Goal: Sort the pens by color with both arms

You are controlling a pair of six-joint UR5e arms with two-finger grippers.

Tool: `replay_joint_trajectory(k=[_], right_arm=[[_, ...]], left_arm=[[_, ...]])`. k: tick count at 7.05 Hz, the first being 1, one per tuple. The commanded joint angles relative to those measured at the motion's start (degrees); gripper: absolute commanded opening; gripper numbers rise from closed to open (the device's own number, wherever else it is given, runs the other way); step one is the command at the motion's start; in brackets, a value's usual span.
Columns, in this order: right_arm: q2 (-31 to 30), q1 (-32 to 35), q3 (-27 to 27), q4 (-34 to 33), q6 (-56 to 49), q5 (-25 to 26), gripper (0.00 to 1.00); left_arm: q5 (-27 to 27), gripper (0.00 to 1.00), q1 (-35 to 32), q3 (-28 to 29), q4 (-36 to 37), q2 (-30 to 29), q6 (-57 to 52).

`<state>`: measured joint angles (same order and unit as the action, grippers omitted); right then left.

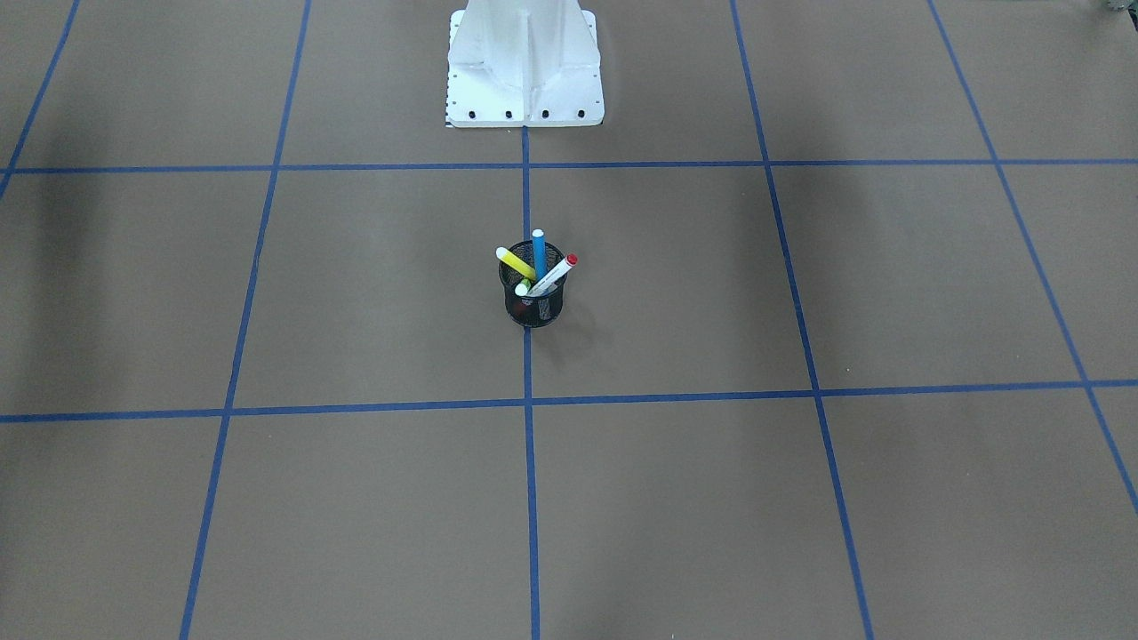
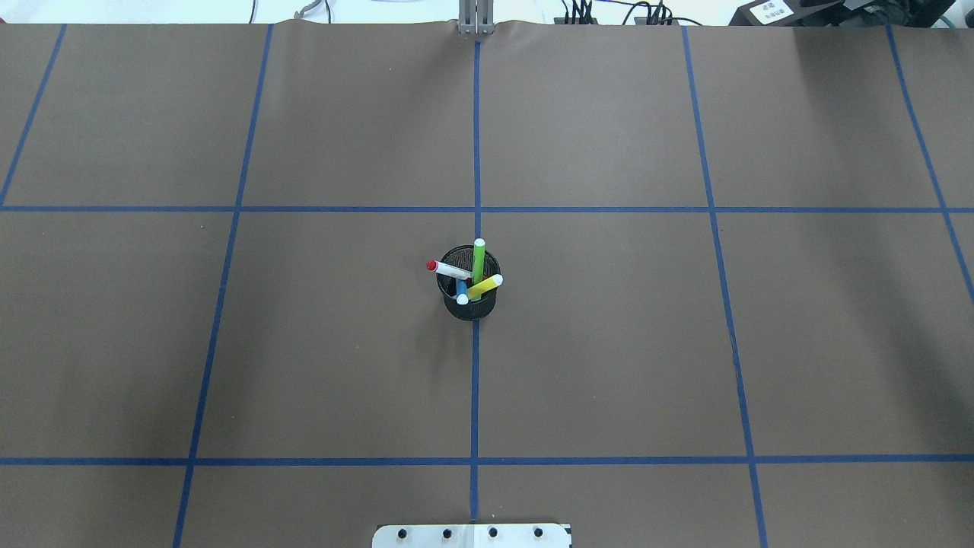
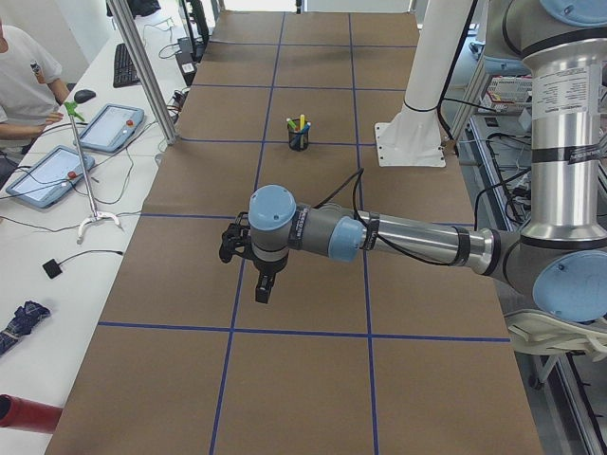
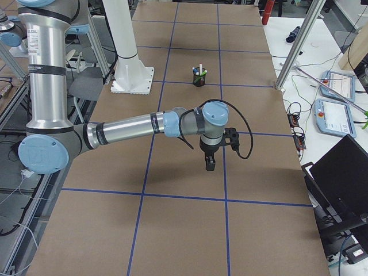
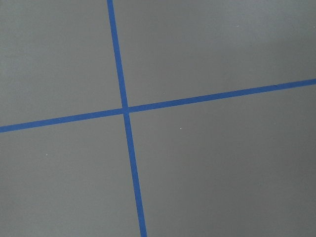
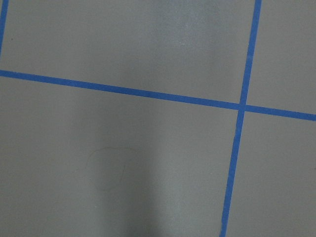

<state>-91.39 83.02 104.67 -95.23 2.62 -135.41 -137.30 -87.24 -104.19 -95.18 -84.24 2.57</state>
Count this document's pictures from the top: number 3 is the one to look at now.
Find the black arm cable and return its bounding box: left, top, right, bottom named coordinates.
left=314, top=168, right=470, bottom=266

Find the teach pendant tablet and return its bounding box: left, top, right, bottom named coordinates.
left=6, top=146, right=83, bottom=209
left=79, top=103, right=144, bottom=154

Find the aluminium frame post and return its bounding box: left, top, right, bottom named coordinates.
left=107, top=0, right=177, bottom=145

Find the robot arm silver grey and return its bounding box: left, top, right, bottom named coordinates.
left=248, top=1, right=606, bottom=322

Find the far teach pendant tablet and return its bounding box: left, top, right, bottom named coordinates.
left=79, top=103, right=144, bottom=154

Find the black keyboard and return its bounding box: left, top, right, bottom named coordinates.
left=113, top=43, right=139, bottom=88

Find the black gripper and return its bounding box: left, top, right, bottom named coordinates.
left=253, top=256, right=287, bottom=303

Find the small black square device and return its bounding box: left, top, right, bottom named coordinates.
left=42, top=259, right=63, bottom=279

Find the red cylinder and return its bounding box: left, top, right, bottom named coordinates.
left=1, top=394, right=63, bottom=434

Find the metal stand with green clip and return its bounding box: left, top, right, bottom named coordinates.
left=64, top=101, right=122, bottom=245

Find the white central pedestal column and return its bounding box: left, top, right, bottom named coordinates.
left=375, top=0, right=477, bottom=168

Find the black mesh pen cup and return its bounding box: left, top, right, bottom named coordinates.
left=287, top=128, right=309, bottom=152

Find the near teach pendant tablet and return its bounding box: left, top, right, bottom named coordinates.
left=6, top=146, right=83, bottom=209

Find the seated person white shirt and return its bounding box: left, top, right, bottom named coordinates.
left=1, top=25, right=69, bottom=183

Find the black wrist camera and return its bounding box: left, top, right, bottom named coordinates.
left=219, top=211, right=253, bottom=264

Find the black computer mouse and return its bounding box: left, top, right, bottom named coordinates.
left=73, top=89, right=97, bottom=104

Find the white office chair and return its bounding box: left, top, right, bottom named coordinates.
left=505, top=309, right=606, bottom=362

